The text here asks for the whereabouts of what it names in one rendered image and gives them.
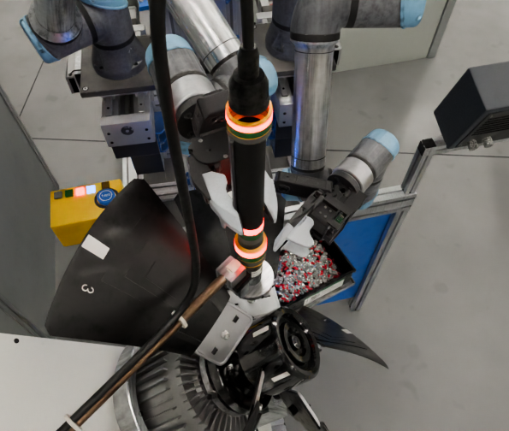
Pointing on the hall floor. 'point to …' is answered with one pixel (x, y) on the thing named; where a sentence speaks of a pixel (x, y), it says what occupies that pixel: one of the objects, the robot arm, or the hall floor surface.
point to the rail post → (378, 258)
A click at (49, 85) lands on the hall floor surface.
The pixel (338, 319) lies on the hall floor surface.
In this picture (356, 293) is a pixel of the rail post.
